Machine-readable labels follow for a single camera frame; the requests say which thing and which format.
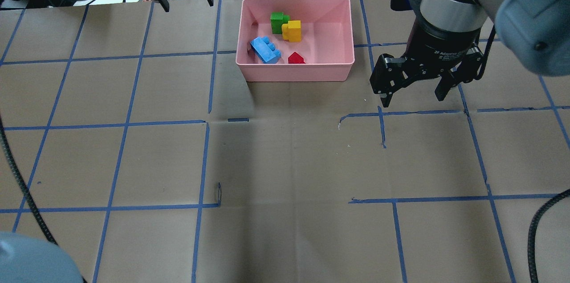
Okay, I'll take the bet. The yellow two-stud block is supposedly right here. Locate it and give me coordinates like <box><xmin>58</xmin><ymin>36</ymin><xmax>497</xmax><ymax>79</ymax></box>
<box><xmin>281</xmin><ymin>20</ymin><xmax>302</xmax><ymax>42</ymax></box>

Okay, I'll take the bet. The blue three-stud block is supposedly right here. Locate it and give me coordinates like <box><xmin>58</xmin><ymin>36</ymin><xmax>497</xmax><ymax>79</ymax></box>
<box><xmin>249</xmin><ymin>36</ymin><xmax>281</xmax><ymax>64</ymax></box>

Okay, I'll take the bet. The pink plastic box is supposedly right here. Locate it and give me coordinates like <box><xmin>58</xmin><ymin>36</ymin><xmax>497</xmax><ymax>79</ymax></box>
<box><xmin>236</xmin><ymin>0</ymin><xmax>355</xmax><ymax>82</ymax></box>

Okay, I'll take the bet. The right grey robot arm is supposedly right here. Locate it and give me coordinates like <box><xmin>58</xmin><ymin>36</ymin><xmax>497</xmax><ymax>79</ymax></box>
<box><xmin>369</xmin><ymin>0</ymin><xmax>570</xmax><ymax>107</ymax></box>

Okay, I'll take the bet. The green two-stud block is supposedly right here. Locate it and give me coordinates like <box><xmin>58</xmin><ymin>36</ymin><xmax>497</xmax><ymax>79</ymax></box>
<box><xmin>269</xmin><ymin>12</ymin><xmax>290</xmax><ymax>34</ymax></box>

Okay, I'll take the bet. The red small block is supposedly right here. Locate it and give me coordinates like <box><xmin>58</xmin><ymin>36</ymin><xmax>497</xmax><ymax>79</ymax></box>
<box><xmin>287</xmin><ymin>52</ymin><xmax>305</xmax><ymax>64</ymax></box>

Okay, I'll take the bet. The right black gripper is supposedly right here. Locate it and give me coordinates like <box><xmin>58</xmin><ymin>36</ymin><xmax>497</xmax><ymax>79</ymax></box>
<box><xmin>369</xmin><ymin>16</ymin><xmax>486</xmax><ymax>108</ymax></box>

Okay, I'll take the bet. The black corrugated cable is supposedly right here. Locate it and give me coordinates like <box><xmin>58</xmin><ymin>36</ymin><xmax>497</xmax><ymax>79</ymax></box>
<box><xmin>527</xmin><ymin>189</ymin><xmax>570</xmax><ymax>283</ymax></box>

